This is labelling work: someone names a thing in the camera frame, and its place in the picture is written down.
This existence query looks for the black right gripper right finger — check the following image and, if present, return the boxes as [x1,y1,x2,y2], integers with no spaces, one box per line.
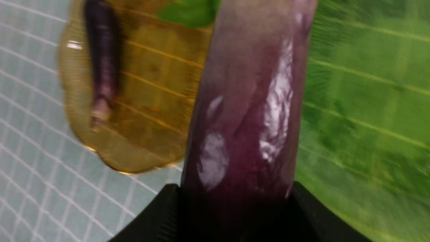
[286,181,371,242]

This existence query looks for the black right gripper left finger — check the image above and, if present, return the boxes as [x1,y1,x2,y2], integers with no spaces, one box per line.
[109,184,186,242]

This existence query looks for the purple eggplant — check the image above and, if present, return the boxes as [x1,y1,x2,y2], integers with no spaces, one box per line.
[181,0,318,236]
[83,0,122,132]

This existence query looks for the green glass plate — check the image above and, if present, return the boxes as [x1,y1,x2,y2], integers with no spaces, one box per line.
[295,0,430,242]

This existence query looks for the green checkered tablecloth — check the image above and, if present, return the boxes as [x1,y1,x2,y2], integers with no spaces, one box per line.
[0,0,182,242]

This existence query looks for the amber glass plate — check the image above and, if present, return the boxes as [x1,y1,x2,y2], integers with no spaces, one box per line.
[58,0,212,174]

